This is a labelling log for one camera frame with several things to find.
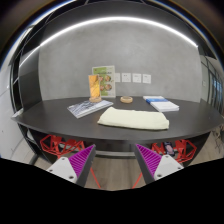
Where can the dark shelving unit left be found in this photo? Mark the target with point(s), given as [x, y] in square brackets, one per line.
[24, 79]

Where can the green white poster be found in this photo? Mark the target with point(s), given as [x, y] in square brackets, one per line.
[107, 80]

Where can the white wall socket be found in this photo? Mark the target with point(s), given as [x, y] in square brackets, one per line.
[126, 77]
[136, 78]
[117, 77]
[146, 79]

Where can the orange acrylic sign stand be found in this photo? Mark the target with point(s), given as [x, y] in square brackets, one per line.
[94, 87]

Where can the red wire chair right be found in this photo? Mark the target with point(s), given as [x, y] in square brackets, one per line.
[184, 149]

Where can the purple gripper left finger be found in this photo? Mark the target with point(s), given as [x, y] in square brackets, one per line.
[75, 168]

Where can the white and blue booklet stack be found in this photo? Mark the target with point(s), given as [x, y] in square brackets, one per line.
[161, 104]

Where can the round wooden coaster dish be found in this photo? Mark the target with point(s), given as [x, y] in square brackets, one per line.
[126, 99]

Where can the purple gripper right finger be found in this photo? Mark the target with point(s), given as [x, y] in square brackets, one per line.
[153, 165]

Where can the cream folded towel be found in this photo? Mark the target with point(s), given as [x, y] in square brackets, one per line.
[134, 119]

